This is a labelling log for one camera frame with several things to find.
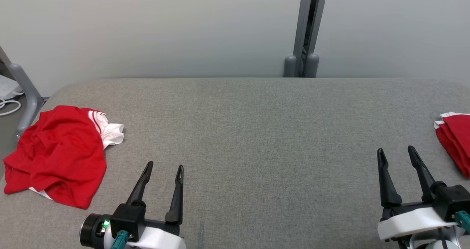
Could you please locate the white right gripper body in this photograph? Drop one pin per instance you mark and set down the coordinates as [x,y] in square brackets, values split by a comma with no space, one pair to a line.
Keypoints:
[407,223]

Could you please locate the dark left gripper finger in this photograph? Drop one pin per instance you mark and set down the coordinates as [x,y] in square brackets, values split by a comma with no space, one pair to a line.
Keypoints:
[177,205]
[139,190]

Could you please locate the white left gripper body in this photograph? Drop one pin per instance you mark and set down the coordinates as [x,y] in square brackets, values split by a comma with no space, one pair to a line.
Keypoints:
[161,238]

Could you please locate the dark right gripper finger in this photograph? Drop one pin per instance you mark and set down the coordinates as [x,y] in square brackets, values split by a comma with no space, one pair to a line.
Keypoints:
[422,172]
[387,190]

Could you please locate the red shorts white stripe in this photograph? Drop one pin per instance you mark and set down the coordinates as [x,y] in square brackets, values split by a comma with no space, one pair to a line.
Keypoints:
[457,139]

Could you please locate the red jersey white sleeves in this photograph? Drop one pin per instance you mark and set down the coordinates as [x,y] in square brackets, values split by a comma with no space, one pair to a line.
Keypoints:
[58,157]

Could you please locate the grey metal support leg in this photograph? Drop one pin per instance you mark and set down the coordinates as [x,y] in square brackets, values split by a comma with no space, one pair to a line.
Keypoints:
[27,91]

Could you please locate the white power strip with plug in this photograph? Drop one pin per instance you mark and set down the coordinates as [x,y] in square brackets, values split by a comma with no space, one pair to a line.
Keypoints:
[7,87]

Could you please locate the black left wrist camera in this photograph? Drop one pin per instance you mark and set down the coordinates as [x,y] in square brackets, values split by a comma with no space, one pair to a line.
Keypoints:
[126,219]

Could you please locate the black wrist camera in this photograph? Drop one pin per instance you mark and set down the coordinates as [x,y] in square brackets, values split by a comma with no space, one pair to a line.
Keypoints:
[451,199]
[126,219]

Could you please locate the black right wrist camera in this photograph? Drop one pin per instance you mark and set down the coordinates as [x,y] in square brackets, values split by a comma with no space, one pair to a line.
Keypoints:
[451,199]

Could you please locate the grey metal partition post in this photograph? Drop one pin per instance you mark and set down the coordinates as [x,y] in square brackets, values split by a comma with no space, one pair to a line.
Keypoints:
[303,28]

